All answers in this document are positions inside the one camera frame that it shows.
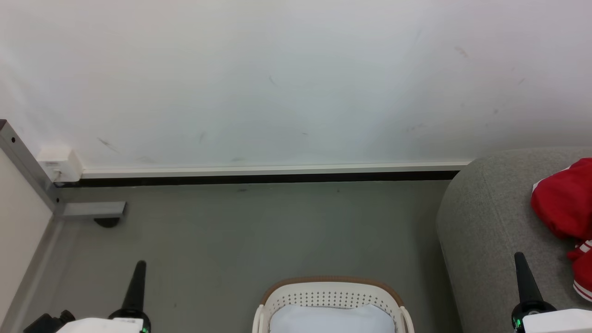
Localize plain red garment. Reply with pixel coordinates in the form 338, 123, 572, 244
530, 157, 592, 242

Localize grey metal frame post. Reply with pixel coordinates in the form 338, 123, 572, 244
0, 119, 127, 220

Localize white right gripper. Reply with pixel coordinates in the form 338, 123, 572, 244
511, 252, 592, 333

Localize white wall socket box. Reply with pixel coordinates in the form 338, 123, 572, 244
37, 147, 84, 184

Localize black baseboard strip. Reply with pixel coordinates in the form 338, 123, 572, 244
55, 170, 461, 188

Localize white wall trim strip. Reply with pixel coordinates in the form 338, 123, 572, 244
81, 160, 473, 179

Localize white laundry basket brown rim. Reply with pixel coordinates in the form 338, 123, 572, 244
252, 276, 415, 333

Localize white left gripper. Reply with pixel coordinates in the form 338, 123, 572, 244
55, 260, 152, 333

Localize grey fabric sofa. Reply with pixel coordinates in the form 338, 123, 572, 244
436, 147, 592, 333

